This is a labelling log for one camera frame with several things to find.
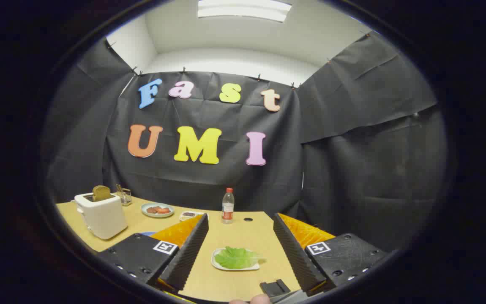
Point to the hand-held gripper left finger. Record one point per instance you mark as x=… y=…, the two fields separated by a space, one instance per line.
x=190 y=253

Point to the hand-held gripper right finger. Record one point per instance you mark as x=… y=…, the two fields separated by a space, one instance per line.
x=296 y=257

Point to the green lettuce leaf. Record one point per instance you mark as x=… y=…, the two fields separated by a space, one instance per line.
x=236 y=258

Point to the brown bread slice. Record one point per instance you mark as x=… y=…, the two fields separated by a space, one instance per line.
x=101 y=193

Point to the white square plate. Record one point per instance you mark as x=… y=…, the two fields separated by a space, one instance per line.
x=217 y=264

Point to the black table-edge block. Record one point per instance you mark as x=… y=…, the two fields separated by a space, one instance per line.
x=274 y=288

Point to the white divided condiment tray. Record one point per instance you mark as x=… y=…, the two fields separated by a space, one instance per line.
x=189 y=215

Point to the round blue plate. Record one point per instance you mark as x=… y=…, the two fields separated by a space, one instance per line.
x=148 y=233

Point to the small pale green plate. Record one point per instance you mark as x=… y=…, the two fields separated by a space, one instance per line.
x=158 y=215

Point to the red tomato slice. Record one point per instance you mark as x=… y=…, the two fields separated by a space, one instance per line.
x=163 y=210

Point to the brown meat patty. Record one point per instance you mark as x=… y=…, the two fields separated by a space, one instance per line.
x=152 y=210

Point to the clear red-capped water bottle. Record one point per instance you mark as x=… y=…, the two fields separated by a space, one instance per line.
x=227 y=209

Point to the black backdrop cloth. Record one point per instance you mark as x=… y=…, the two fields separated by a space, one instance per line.
x=226 y=177

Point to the white toaster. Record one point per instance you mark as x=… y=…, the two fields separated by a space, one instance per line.
x=103 y=217

